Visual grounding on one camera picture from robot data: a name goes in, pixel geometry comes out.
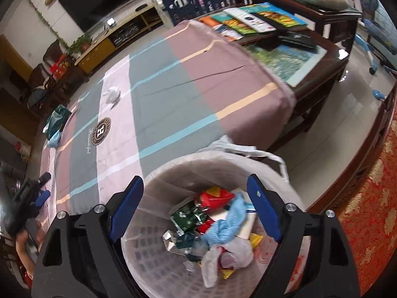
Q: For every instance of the potted plant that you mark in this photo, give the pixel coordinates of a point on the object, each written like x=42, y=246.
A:
x=81, y=44

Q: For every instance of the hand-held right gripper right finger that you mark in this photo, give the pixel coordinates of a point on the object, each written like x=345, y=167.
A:
x=263, y=208

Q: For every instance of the red snack packet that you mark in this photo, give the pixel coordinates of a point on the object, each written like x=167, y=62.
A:
x=214, y=198

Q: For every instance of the white booklet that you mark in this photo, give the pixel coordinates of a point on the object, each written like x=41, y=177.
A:
x=248, y=18

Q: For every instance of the small blue toy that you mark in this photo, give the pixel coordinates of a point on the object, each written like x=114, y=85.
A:
x=379, y=94

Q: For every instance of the wooden sofa frame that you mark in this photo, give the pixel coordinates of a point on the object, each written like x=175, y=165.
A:
x=356, y=161

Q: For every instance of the red floral seat cushion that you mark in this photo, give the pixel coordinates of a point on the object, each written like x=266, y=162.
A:
x=372, y=208

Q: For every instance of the dark wooden side table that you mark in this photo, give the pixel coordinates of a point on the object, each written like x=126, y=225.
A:
x=335, y=21

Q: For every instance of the black remote control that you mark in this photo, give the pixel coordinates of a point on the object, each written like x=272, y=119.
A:
x=297, y=38

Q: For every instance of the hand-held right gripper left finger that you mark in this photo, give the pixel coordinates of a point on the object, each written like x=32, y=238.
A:
x=127, y=208

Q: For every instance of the blue face mask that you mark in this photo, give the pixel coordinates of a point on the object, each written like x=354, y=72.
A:
x=238, y=208
x=53, y=139

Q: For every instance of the white plastic bag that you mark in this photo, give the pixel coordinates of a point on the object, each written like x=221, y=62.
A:
x=238, y=251

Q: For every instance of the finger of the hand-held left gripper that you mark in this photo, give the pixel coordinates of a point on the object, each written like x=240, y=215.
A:
x=43, y=179
x=42, y=198

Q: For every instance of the white blue-striped paper container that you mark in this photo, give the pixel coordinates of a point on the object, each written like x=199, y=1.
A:
x=248, y=220

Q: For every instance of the blue playpen fence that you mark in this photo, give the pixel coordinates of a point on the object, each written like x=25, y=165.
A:
x=198, y=0

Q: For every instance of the dark green bag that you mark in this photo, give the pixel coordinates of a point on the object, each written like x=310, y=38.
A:
x=59, y=118

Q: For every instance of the black television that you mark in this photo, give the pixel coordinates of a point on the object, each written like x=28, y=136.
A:
x=102, y=0

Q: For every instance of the white plastic bin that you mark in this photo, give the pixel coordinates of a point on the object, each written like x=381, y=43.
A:
x=139, y=254

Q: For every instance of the small white carton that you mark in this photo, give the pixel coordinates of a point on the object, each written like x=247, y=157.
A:
x=170, y=242

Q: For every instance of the orange book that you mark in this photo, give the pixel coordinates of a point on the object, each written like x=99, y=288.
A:
x=207, y=21

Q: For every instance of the black set-top box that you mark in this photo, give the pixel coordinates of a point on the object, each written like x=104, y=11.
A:
x=141, y=6

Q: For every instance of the wooden coffee table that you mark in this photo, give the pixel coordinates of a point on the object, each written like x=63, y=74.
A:
x=313, y=93

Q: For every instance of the white crumpled tissue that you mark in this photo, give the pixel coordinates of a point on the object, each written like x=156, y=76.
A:
x=112, y=95

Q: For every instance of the ivy garland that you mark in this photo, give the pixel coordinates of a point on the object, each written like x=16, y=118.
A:
x=49, y=24

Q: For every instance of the black audio amplifier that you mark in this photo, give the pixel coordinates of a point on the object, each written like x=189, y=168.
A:
x=124, y=35

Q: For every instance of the person's left forearm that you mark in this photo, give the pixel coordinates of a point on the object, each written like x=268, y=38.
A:
x=28, y=279

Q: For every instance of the yellow wooden TV cabinet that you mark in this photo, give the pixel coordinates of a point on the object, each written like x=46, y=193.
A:
x=102, y=49

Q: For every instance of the green snack packet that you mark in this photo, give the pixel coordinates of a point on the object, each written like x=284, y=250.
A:
x=186, y=219

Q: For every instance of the red gift box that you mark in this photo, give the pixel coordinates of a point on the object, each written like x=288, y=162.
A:
x=59, y=66

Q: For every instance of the person's left hand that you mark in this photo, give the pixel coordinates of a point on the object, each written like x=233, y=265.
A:
x=26, y=245

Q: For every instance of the carved wooden chair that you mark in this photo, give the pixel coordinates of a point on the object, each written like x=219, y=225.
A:
x=38, y=74
x=51, y=51

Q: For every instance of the yellow snack bag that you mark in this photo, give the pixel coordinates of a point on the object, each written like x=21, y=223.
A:
x=256, y=240

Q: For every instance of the light blue checkered cloth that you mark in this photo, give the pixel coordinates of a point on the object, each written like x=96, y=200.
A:
x=220, y=232

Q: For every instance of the blue white child scooter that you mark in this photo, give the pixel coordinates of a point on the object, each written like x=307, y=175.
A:
x=375, y=46

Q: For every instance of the green placemat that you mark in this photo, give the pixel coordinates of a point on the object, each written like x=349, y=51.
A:
x=285, y=62

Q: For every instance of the striped pink grey tablecloth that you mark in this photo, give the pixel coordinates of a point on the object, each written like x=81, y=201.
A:
x=186, y=77

